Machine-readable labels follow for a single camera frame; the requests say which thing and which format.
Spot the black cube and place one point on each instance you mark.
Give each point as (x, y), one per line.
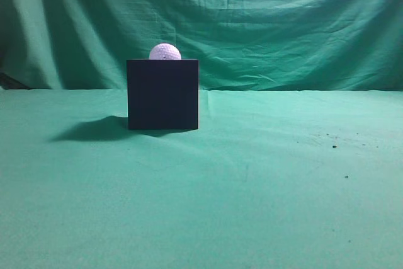
(162, 94)

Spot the green cloth backdrop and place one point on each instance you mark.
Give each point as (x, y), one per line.
(296, 162)

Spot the white dimpled golf ball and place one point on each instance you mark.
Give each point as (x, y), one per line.
(164, 51)

